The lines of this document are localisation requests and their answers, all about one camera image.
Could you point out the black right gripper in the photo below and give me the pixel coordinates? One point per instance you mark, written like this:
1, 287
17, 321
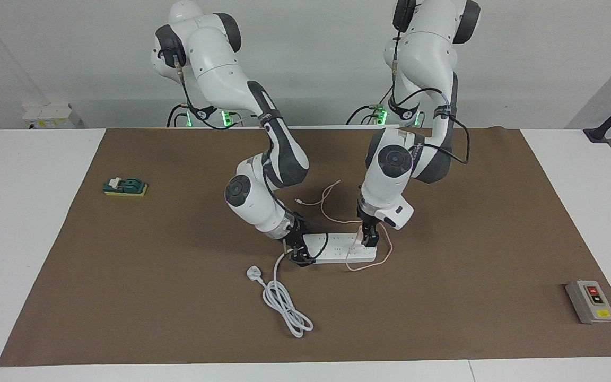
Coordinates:
296, 231

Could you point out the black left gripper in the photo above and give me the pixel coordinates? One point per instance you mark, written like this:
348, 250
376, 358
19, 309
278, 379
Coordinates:
369, 216

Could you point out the pink charger adapter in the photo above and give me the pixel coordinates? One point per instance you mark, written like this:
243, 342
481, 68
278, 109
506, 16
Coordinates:
360, 236

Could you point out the white power strip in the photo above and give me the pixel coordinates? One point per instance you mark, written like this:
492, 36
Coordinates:
337, 249

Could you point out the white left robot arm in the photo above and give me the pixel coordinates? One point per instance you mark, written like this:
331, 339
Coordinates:
422, 53

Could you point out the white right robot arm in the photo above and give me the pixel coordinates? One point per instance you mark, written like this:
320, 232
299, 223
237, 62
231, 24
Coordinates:
215, 63

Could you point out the brown table mat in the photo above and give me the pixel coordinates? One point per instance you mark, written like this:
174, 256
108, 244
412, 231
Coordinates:
178, 292

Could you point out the green knife switch yellow base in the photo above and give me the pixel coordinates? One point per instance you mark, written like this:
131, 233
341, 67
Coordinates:
130, 185

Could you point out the grey on-off switch box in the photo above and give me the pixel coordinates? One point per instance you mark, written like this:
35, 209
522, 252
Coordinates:
592, 302

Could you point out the white wall outlet box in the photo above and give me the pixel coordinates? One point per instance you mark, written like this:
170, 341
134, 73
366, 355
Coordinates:
45, 114

